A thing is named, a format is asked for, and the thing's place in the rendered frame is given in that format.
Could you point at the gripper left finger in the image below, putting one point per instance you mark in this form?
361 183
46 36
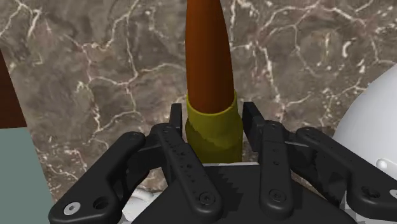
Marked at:
183 167

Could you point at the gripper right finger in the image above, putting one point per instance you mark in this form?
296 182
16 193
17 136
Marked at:
274 161

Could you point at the white rounded object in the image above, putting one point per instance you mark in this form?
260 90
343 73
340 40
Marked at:
369 124

